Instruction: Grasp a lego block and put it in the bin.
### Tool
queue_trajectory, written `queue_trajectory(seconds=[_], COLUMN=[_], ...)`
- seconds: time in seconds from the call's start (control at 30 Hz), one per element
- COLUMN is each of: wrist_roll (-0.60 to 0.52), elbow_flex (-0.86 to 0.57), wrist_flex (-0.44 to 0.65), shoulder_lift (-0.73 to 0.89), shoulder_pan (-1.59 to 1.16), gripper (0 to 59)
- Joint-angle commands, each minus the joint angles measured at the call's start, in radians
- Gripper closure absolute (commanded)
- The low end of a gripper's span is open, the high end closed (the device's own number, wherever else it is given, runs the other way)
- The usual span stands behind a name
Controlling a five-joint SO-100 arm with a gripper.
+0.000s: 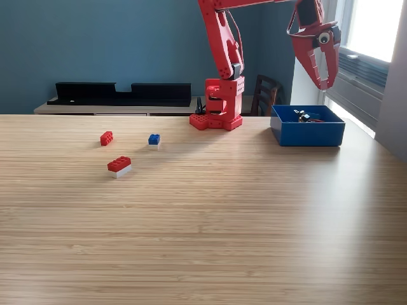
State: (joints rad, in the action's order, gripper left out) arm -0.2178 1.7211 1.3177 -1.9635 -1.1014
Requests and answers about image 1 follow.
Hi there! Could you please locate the grey window heater unit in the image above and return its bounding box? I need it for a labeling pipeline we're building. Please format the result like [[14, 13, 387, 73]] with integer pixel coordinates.
[[322, 47, 390, 128]]

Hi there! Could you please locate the small yellow toy digger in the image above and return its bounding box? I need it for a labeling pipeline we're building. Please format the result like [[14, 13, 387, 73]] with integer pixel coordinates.
[[294, 107, 312, 123]]

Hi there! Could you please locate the dark wooden chair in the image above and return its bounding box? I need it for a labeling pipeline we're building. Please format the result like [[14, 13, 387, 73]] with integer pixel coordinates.
[[250, 74, 283, 117]]

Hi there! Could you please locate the blue white brick stack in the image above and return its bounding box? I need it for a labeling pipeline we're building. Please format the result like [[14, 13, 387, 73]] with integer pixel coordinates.
[[148, 133, 162, 151]]

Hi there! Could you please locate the blue plastic bin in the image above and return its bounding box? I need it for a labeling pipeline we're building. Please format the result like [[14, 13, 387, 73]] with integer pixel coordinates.
[[269, 104, 346, 147]]

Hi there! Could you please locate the red white brick stack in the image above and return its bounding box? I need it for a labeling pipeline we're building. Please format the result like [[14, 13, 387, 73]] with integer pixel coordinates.
[[107, 156, 132, 179]]

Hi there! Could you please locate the white servo cable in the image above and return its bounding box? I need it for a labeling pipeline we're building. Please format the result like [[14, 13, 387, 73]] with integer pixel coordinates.
[[286, 6, 314, 38]]

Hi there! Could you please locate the bright window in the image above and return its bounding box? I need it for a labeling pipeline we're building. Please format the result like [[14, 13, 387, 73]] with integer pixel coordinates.
[[333, 0, 404, 63]]

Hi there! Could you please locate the pale wooden sideboard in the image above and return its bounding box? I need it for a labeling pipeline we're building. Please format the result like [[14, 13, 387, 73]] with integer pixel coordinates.
[[33, 95, 255, 116]]

